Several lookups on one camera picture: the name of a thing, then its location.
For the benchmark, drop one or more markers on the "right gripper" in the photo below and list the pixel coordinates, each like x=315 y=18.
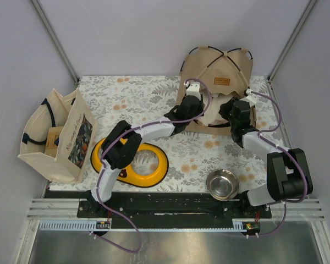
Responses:
x=225 y=107

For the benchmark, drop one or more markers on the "white fluffy cushion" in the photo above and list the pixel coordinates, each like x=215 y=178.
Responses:
x=212 y=116

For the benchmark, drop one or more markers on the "beige pet tent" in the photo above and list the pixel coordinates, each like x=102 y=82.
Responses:
x=222 y=129

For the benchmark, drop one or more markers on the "black tent pole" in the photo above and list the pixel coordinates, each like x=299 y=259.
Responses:
x=223 y=72
x=206 y=57

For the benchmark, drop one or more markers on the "stainless steel bowl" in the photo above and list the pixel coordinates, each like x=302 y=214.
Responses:
x=222 y=184

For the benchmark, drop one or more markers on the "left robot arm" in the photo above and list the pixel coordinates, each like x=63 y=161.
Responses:
x=122 y=143

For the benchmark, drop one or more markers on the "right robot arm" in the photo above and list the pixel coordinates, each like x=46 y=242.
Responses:
x=288 y=174

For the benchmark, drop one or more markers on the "cream tote bag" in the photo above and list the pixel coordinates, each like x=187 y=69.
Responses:
x=75 y=141

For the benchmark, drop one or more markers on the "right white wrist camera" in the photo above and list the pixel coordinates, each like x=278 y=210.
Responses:
x=250 y=97

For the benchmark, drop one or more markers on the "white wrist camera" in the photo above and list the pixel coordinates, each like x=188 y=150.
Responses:
x=250 y=97
x=192 y=88

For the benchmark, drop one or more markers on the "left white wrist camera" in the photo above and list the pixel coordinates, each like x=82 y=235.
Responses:
x=192 y=88

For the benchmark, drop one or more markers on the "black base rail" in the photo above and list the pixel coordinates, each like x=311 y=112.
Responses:
x=165 y=210

